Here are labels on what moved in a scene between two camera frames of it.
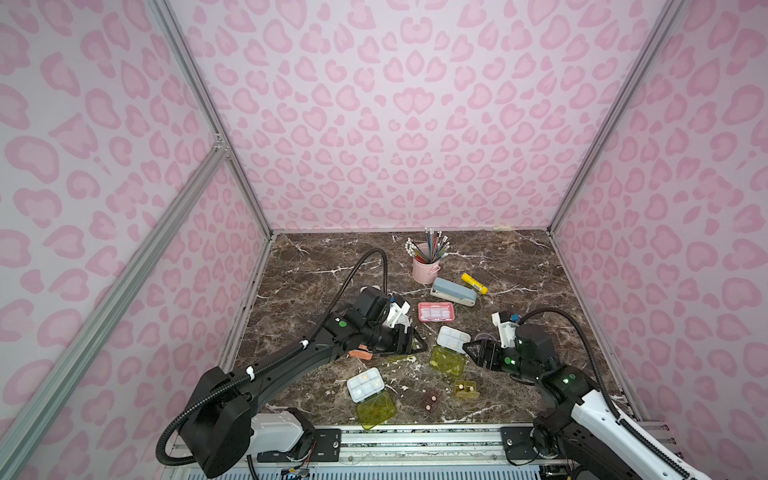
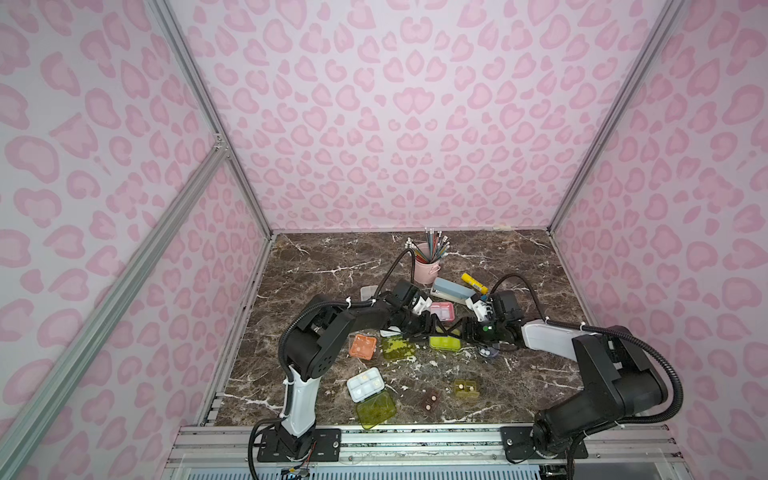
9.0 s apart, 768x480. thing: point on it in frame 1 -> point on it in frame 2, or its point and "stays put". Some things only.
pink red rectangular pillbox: [436, 311] stays put
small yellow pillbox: [465, 389] stays put
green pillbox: [448, 361] -> [445, 343]
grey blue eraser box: [453, 291] stays put
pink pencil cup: [425, 272] stays put
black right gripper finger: [483, 357] -> [469, 332]
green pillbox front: [374, 404] stays put
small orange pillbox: [364, 353] stays put
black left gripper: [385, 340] -> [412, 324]
